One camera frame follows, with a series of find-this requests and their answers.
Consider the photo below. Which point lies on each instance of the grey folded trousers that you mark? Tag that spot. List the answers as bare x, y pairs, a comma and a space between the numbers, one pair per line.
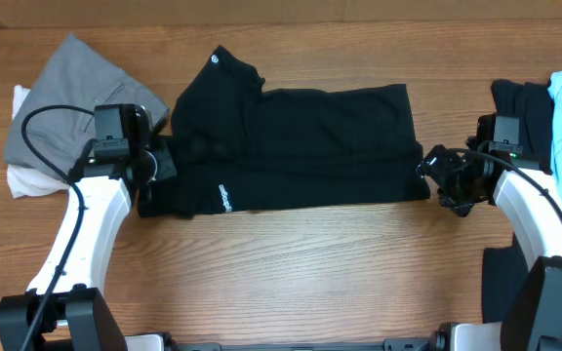
75, 75

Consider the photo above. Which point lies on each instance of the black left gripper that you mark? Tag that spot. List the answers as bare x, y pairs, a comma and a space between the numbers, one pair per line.
167, 163

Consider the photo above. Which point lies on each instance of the white folded cloth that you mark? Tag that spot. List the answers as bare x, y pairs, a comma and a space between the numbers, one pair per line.
29, 182

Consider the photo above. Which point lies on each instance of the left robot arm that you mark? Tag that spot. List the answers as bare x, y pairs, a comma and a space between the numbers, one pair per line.
63, 307

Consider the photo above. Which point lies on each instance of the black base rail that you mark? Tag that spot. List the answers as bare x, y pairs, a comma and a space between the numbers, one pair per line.
281, 345

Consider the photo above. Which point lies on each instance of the black t-shirt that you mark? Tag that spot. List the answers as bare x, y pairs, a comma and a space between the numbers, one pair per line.
237, 147

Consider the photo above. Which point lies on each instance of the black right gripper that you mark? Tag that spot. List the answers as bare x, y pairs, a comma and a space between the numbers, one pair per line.
436, 165

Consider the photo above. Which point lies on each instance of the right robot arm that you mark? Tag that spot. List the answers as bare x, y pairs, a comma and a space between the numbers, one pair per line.
527, 195

